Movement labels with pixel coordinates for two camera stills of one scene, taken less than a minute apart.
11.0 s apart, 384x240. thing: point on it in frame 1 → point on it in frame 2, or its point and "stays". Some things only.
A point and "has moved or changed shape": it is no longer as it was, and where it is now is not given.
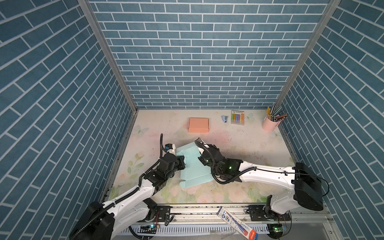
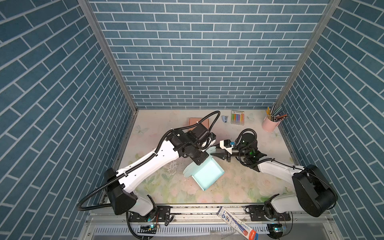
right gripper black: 201,158 → 225,156
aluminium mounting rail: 194,222 stays
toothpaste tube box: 251,234 stays
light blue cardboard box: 194,173 has moved or changed shape
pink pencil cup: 269,125 stays
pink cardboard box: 198,125 stays
